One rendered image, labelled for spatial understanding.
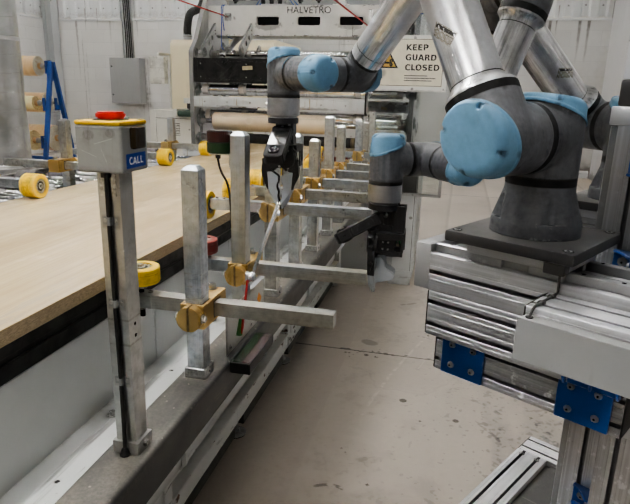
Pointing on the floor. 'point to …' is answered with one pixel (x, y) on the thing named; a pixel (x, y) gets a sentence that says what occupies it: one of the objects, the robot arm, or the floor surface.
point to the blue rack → (50, 106)
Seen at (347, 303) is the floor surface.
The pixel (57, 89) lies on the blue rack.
